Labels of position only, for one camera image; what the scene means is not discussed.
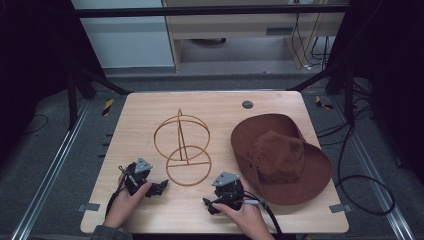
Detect looped black floor cable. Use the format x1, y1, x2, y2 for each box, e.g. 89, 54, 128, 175
315, 121, 396, 217

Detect person's right hand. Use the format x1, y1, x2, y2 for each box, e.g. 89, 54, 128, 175
212, 178, 275, 240

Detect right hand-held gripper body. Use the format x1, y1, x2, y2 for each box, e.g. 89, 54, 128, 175
211, 171, 246, 212

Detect person's left hand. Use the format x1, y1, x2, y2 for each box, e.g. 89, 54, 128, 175
103, 173, 153, 230

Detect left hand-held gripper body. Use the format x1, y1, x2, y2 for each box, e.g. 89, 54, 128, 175
123, 156, 155, 197

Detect light wooden desk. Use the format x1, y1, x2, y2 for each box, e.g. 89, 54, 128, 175
161, 0, 346, 73

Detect gold wire hat stand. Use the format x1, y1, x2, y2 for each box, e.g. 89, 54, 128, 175
153, 108, 213, 187

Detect hanging black cables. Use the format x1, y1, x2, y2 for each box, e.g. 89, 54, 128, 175
290, 0, 332, 71

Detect brown wide-brim hat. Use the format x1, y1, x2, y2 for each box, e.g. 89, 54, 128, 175
230, 113, 334, 207

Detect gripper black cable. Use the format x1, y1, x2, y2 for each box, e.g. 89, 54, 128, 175
104, 165, 132, 218
242, 190, 285, 240

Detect black horizontal frame bar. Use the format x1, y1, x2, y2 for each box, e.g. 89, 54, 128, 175
73, 4, 350, 18

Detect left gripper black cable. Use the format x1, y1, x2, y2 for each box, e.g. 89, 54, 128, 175
104, 165, 132, 218

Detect aluminium floor rail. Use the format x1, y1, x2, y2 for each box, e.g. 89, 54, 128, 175
329, 94, 418, 240
9, 99, 92, 240

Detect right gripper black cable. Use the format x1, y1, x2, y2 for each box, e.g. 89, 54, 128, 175
242, 190, 285, 240

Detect black metal frame stand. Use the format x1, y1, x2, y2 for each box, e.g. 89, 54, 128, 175
65, 64, 133, 132
286, 64, 356, 127

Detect grey table clip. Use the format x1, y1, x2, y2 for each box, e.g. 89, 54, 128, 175
77, 202, 101, 213
328, 203, 353, 214

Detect white cabinet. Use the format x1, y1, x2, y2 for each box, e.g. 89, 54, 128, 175
70, 0, 176, 69

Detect yellow black floor tape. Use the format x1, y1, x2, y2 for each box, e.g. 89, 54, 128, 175
101, 98, 115, 117
314, 95, 334, 111

